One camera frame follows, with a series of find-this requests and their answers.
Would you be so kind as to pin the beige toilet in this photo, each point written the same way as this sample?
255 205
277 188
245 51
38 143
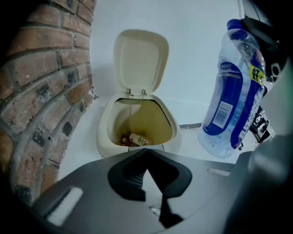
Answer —
142 59

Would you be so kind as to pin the clear plastic bottle blue label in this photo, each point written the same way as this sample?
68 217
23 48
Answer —
229 91

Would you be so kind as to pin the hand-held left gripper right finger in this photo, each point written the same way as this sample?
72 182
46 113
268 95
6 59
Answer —
206 194

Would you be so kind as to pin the small wrapper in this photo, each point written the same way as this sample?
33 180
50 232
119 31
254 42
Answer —
139 139

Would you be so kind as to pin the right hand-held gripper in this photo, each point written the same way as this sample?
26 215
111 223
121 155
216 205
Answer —
274 70

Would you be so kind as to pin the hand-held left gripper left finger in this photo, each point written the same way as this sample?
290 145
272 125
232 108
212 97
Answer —
91 201

